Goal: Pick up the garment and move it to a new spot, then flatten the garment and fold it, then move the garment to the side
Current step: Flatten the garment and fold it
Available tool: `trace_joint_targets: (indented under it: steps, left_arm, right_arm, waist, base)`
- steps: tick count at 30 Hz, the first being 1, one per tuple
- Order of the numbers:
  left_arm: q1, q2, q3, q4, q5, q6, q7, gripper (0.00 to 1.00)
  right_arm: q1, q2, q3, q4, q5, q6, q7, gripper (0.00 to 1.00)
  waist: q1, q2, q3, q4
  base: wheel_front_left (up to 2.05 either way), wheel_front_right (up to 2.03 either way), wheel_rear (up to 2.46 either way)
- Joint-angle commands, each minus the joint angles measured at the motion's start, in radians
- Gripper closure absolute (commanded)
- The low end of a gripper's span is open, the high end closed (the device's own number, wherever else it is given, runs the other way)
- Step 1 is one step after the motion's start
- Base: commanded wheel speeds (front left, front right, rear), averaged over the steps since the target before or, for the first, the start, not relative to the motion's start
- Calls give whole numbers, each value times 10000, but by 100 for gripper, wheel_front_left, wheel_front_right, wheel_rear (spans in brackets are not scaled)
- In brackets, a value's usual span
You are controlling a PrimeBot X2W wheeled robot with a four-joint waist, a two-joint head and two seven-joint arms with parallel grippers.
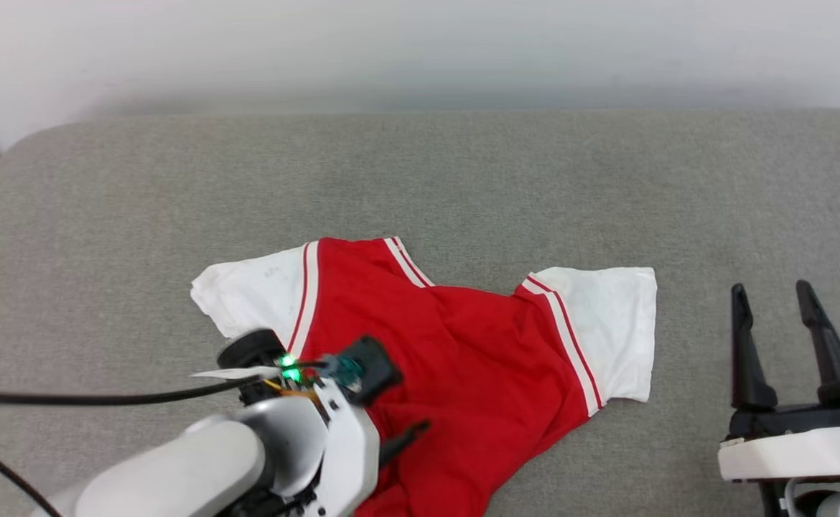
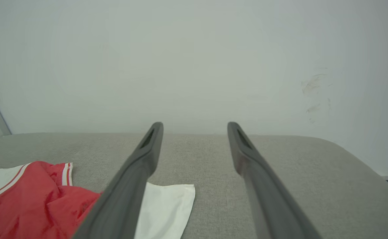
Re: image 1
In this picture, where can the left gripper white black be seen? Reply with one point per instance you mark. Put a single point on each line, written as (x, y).
(352, 452)

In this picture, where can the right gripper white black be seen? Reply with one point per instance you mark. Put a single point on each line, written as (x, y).
(800, 452)

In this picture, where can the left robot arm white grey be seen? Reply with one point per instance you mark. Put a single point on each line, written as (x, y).
(197, 467)

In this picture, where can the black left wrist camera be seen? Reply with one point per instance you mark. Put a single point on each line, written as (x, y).
(378, 366)

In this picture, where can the red and white shirt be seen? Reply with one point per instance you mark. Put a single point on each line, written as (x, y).
(477, 359)

